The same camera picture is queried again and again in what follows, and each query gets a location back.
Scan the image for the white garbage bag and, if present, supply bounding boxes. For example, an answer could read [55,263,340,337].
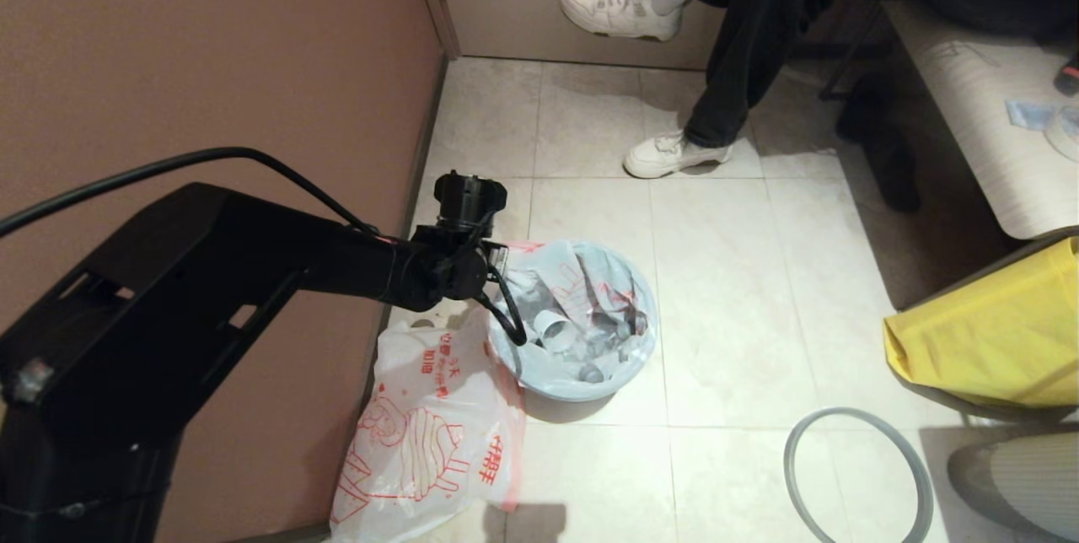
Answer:
[487,238,660,403]

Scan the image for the grey bin rim ring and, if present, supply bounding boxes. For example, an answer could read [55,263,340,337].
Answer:
[784,408,935,543]

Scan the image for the empty white red-printed plastic bag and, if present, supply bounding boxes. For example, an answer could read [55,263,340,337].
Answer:
[330,320,525,542]

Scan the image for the yellow fabric bag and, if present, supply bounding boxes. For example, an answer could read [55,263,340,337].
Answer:
[883,238,1079,409]

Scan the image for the white paper cup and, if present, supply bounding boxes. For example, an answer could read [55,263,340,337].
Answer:
[539,309,578,352]

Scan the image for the black trousers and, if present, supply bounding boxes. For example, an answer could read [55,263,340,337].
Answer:
[668,0,924,150]

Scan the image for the black slippers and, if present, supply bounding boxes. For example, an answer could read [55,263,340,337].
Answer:
[835,75,921,215]

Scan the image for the thin dark metal rod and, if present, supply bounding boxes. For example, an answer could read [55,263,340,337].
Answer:
[816,8,882,103]

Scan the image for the clear plastic wrapper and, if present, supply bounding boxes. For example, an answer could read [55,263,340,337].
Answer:
[1003,100,1055,132]

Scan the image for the clear round plastic lid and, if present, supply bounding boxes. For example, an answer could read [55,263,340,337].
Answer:
[1044,107,1079,164]

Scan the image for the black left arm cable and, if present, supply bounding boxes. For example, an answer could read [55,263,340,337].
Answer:
[0,147,380,239]

